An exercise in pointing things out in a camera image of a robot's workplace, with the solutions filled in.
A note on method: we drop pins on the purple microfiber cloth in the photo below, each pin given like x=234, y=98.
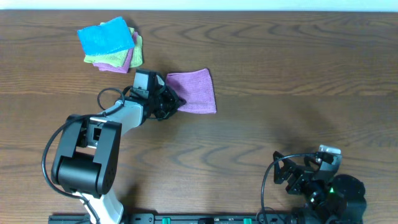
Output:
x=196, y=89

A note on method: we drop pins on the blue folded cloth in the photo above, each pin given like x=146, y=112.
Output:
x=110, y=37

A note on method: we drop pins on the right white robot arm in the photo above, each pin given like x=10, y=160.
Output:
x=330, y=197

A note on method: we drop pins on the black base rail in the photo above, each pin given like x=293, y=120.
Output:
x=149, y=218

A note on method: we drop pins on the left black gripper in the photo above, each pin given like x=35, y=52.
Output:
x=168, y=102

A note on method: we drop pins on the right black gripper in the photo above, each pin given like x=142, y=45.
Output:
x=302, y=175

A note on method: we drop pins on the purple folded cloth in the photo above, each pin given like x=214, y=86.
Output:
x=124, y=68

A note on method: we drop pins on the green folded cloth lower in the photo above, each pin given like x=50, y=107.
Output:
x=137, y=55

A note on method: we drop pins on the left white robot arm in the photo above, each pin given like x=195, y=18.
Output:
x=80, y=159

